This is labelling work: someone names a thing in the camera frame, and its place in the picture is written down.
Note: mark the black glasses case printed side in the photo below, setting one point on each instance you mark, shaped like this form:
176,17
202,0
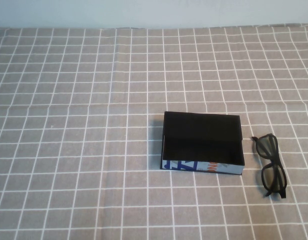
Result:
201,127

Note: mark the black-framed glasses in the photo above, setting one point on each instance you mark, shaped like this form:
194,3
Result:
276,156

